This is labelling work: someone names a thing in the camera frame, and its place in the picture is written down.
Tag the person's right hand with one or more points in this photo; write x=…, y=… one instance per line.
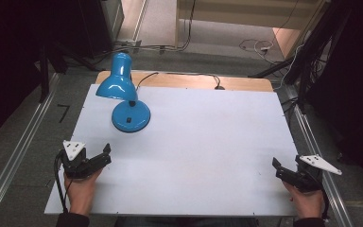
x=308, y=203

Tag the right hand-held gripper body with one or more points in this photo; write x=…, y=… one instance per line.
x=313, y=171

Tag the blue desk lamp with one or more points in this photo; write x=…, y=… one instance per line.
x=129, y=117

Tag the light wooden furniture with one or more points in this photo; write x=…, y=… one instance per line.
x=242, y=12

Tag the person's left hand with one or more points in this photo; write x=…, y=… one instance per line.
x=81, y=192

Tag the black metal stand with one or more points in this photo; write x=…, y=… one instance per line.
x=308, y=56
x=48, y=63

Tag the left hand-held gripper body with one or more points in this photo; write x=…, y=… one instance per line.
x=74, y=160

